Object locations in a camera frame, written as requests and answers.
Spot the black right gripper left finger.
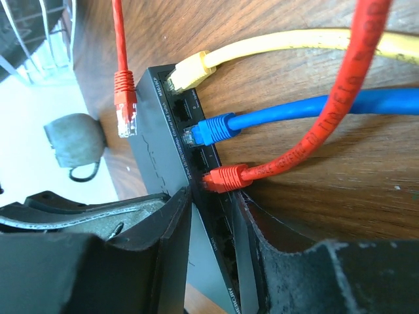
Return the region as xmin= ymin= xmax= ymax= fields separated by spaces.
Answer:
xmin=1 ymin=187 xmax=192 ymax=313

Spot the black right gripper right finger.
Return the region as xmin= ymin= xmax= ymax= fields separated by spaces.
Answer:
xmin=232 ymin=191 xmax=418 ymax=313

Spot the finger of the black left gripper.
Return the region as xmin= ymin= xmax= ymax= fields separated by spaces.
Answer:
xmin=1 ymin=191 xmax=170 ymax=240

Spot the black network switch box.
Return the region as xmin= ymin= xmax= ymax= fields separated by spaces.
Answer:
xmin=126 ymin=64 xmax=259 ymax=314

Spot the grey ceramic mug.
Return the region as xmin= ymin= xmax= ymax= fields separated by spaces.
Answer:
xmin=43 ymin=113 xmax=107 ymax=183

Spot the white wire dish rack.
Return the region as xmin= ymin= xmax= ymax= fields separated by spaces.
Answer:
xmin=1 ymin=1 xmax=78 ymax=86

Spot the blue ethernet cable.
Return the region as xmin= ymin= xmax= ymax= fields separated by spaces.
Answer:
xmin=183 ymin=87 xmax=419 ymax=147

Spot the yellow ethernet cable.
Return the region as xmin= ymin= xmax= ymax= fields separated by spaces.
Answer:
xmin=165 ymin=27 xmax=419 ymax=94

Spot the red ethernet cable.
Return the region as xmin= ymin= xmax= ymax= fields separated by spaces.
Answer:
xmin=111 ymin=0 xmax=393 ymax=194

